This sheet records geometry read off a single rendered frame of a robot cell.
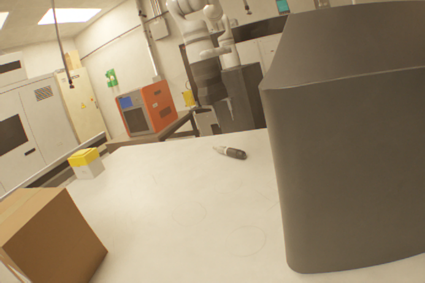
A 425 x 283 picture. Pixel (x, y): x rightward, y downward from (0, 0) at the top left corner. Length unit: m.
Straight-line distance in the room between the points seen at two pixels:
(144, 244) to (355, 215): 0.36
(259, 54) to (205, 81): 1.51
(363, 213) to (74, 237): 0.41
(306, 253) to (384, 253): 0.10
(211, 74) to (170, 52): 3.12
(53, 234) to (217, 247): 0.27
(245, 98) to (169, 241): 0.89
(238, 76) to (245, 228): 0.88
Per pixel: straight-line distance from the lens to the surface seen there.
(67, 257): 0.40
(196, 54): 0.54
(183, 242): 0.40
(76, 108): 4.58
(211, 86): 0.55
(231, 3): 3.29
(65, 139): 1.39
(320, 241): 0.24
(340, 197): 0.20
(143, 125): 1.96
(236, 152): 0.59
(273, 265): 0.33
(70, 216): 0.40
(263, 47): 2.02
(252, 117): 1.17
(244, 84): 1.12
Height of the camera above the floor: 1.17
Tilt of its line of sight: 16 degrees down
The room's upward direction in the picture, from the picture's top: 16 degrees counter-clockwise
